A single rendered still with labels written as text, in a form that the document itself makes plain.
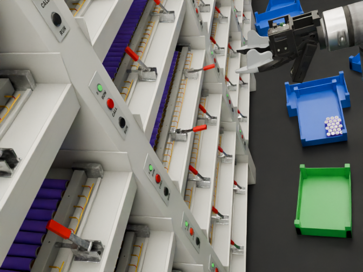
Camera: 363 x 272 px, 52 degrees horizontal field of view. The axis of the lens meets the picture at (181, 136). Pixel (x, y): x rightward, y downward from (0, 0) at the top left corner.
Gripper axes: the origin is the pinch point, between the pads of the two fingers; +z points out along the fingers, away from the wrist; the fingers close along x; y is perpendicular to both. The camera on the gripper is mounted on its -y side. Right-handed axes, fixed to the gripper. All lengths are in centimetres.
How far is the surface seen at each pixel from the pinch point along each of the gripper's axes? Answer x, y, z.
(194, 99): -3.8, -10.6, 16.9
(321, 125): -59, -84, -14
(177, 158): 19.4, -10.2, 18.3
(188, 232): 36.0, -17.5, 16.3
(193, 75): -13.4, -8.8, 18.0
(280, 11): -168, -76, 0
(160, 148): 18.4, -6.6, 21.7
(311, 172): -31, -85, -7
